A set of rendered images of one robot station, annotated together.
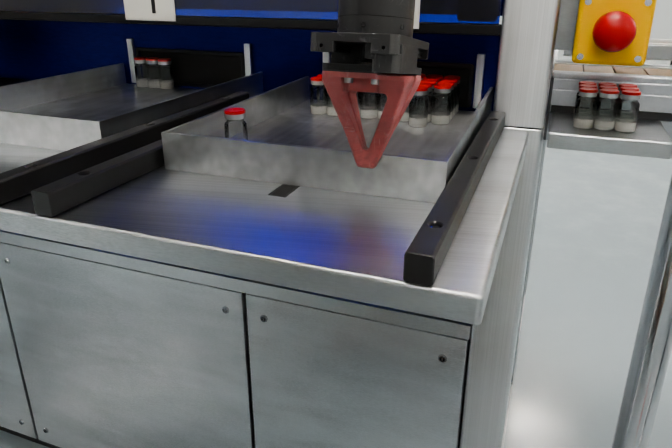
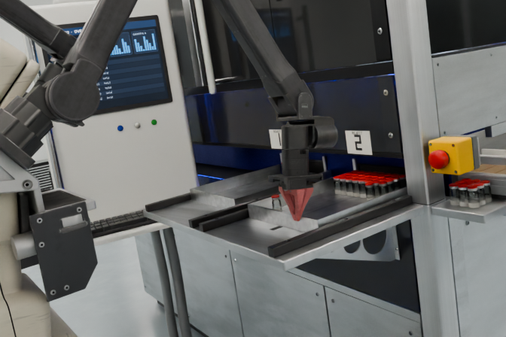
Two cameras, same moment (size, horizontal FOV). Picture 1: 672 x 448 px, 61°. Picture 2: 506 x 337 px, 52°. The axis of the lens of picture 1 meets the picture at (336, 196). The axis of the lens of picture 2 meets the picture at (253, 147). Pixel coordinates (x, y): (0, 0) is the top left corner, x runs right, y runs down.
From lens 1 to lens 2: 80 cm
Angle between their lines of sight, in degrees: 37
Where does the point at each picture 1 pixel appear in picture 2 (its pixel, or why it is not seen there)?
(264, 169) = (273, 220)
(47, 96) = (240, 183)
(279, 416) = not seen: outside the picture
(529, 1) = (410, 143)
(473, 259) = (297, 253)
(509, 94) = (411, 186)
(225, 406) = not seen: outside the picture
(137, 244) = (220, 241)
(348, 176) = (294, 223)
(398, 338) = (390, 318)
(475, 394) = not seen: outside the picture
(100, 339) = (270, 306)
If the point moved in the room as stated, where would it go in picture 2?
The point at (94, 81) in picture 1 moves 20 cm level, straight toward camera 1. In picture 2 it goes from (263, 174) to (250, 189)
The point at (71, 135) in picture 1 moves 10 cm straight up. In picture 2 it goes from (227, 203) to (221, 167)
